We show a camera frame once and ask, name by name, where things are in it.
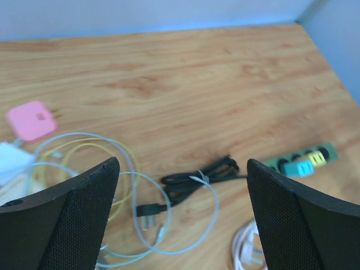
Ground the pink round power strip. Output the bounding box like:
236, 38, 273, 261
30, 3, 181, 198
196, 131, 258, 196
231, 220, 268, 269

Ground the teal charger plug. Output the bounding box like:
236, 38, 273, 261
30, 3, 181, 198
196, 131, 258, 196
283, 160, 314, 177

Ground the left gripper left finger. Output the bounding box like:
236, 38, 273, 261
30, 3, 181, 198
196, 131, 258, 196
1, 157, 120, 269

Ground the black power cord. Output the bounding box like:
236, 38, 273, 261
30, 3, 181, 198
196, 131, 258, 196
136, 154, 250, 230

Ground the green power strip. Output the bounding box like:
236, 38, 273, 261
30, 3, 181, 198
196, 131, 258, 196
261, 143, 338, 177

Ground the yellow usb cable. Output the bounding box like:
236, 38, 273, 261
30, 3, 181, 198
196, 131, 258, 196
28, 137, 141, 223

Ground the pink charger plug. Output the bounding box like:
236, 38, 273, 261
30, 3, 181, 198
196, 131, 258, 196
6, 101, 57, 142

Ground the yellow charger plug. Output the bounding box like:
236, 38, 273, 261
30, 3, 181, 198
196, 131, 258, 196
307, 150, 327, 167

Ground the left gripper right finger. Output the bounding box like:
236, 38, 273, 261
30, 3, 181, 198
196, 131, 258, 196
247, 159, 359, 269

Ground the white charger plug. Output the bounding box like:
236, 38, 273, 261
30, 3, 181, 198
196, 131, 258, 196
1, 138, 35, 187

